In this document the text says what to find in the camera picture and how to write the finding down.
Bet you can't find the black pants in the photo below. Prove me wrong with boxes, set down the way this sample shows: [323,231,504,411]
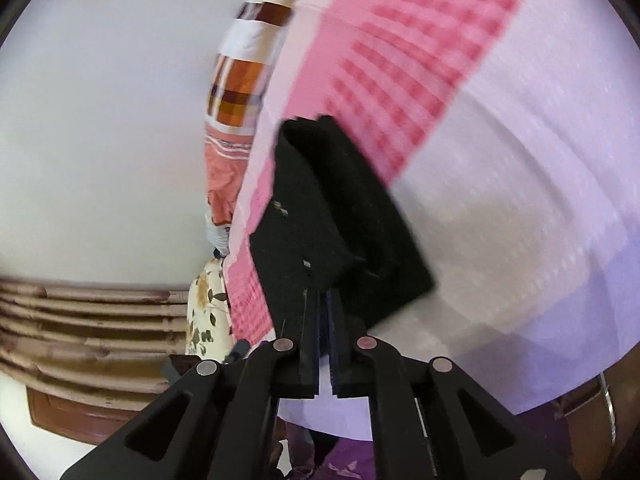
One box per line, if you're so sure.
[249,115,435,346]

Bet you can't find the person's purple clothing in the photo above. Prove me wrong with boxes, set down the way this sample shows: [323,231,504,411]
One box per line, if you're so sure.
[277,420,381,480]

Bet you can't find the white floral pillow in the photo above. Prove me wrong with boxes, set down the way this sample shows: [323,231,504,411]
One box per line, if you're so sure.
[186,257,236,358]

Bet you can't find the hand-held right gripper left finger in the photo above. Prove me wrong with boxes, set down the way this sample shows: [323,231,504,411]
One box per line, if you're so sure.
[60,289,322,480]

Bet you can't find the brown striped curtain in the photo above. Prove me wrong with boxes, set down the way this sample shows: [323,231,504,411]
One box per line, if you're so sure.
[0,277,193,396]

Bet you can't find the orange patterned quilt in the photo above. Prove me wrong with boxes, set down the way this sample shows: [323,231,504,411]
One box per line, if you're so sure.
[202,0,316,256]

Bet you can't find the pink checked bed sheet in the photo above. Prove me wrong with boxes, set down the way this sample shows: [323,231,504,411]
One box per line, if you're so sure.
[222,0,640,443]

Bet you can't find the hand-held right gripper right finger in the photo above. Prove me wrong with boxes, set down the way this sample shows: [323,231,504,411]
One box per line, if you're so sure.
[326,289,582,480]

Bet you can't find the brown wooden headboard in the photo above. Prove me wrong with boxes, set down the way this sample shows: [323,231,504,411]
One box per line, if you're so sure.
[27,387,151,446]

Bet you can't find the brown wooden bed frame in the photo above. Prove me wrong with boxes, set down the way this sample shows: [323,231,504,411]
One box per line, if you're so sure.
[550,372,640,461]

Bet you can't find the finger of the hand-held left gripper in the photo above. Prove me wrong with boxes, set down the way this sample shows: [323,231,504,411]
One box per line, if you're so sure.
[224,339,252,364]
[162,354,201,386]

